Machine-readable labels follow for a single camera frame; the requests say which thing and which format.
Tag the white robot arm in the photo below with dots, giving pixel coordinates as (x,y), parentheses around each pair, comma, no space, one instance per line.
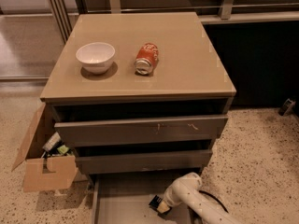
(186,189)

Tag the grey drawer cabinet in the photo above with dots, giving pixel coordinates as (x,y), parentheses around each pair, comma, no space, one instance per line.
(189,79)

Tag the grey drawer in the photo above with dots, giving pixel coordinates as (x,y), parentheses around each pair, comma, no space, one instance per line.
(143,162)
(140,131)
(124,199)

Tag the small dark floor object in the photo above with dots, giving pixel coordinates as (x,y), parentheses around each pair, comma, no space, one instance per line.
(286,107)

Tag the green packet in box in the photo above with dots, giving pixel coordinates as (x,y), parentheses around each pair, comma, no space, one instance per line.
(63,149)

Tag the white bowl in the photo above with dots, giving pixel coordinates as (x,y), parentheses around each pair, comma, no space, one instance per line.
(96,57)

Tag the dark blue snack bar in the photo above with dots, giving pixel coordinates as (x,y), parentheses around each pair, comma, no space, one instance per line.
(155,202)

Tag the top grey drawer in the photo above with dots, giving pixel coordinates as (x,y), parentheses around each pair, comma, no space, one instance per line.
(140,131)

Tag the red soda can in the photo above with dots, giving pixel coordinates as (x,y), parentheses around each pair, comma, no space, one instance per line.
(146,59)

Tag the metal railing frame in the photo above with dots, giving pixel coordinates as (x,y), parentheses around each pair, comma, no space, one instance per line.
(209,11)

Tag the brown cardboard box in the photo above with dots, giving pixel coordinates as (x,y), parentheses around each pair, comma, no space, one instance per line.
(42,174)

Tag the bottom grey drawer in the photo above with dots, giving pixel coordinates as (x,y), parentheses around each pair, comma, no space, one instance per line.
(124,199)

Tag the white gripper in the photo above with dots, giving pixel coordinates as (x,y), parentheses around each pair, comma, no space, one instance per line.
(171,198)

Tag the white packet in box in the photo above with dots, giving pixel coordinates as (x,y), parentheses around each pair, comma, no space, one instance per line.
(52,142)

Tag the middle grey drawer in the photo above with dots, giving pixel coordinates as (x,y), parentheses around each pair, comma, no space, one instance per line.
(143,162)

